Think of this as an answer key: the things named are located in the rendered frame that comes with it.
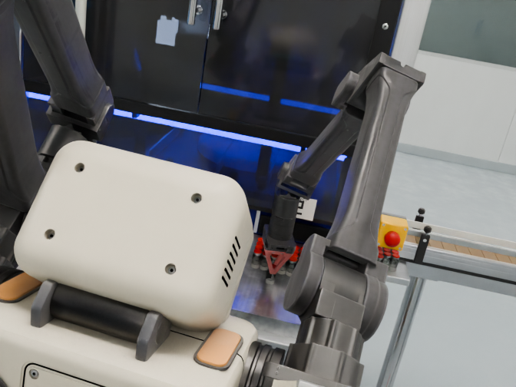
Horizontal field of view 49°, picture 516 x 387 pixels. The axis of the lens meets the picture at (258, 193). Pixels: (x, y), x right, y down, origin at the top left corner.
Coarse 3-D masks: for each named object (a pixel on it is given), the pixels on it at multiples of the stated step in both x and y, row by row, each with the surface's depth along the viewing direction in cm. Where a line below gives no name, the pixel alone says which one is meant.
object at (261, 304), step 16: (256, 272) 142; (240, 288) 134; (256, 288) 135; (272, 288) 136; (240, 304) 128; (256, 304) 129; (272, 304) 130; (256, 320) 120; (272, 320) 119; (288, 320) 125; (288, 336) 120
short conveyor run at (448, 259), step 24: (408, 240) 163; (432, 240) 166; (456, 240) 160; (480, 240) 166; (504, 240) 165; (408, 264) 162; (432, 264) 161; (456, 264) 160; (480, 264) 159; (504, 264) 158; (480, 288) 162; (504, 288) 161
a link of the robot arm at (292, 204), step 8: (280, 192) 129; (288, 192) 128; (280, 200) 128; (288, 200) 127; (296, 200) 128; (280, 208) 128; (288, 208) 128; (296, 208) 129; (280, 216) 129; (288, 216) 129
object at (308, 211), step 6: (300, 198) 148; (300, 204) 149; (306, 204) 148; (312, 204) 148; (300, 210) 149; (306, 210) 149; (312, 210) 149; (300, 216) 150; (306, 216) 150; (312, 216) 149
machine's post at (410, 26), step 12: (408, 0) 128; (420, 0) 128; (408, 12) 129; (420, 12) 129; (408, 24) 130; (420, 24) 129; (396, 36) 131; (408, 36) 131; (420, 36) 130; (396, 48) 132; (408, 48) 132; (408, 60) 133
